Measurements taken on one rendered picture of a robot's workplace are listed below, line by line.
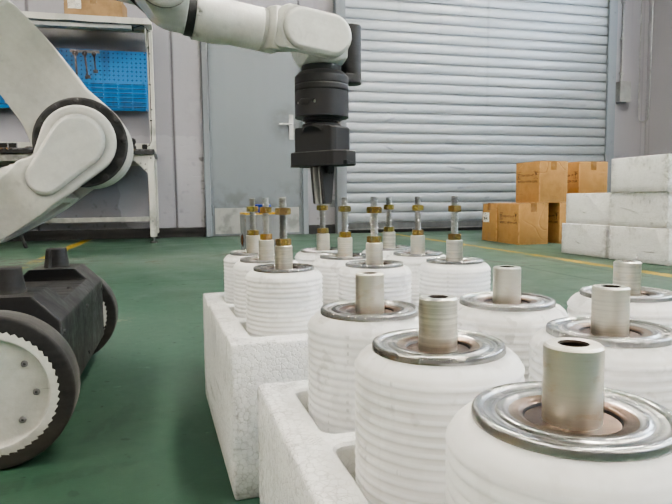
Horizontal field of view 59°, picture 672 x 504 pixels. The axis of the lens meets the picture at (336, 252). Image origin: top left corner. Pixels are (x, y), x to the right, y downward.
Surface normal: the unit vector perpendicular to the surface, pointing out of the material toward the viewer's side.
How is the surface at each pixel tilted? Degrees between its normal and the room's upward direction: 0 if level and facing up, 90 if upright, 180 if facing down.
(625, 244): 90
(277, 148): 90
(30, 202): 107
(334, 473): 0
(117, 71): 90
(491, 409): 4
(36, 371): 90
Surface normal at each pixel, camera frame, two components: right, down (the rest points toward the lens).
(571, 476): -0.25, -0.68
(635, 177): -0.96, 0.04
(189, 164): 0.26, 0.08
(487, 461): -0.73, -0.49
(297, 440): -0.01, -1.00
